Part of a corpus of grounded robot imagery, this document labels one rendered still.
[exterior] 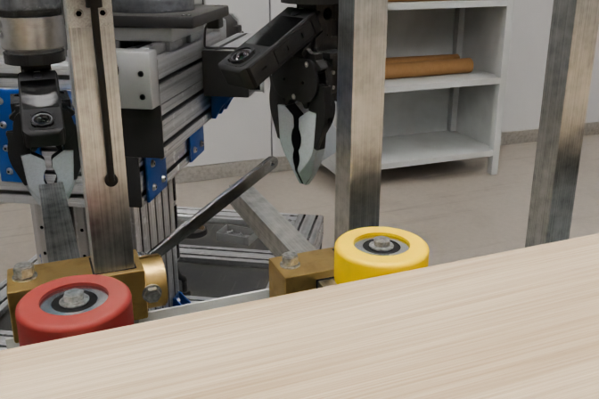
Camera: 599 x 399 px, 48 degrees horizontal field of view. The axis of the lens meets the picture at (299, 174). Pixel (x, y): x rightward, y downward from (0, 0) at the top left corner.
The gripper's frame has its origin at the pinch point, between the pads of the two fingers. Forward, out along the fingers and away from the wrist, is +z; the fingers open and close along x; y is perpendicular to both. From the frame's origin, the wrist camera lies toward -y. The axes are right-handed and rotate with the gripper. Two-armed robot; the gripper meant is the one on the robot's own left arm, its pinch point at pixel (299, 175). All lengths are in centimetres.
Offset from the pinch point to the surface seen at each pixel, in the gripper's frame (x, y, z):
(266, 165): 1.1, -3.9, -1.7
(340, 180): -7.8, -1.3, -1.6
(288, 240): 0.2, -1.6, 7.7
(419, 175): 155, 225, 91
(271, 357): -25.0, -25.0, 0.2
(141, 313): -3.1, -22.4, 7.6
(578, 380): -39.1, -12.9, 0.2
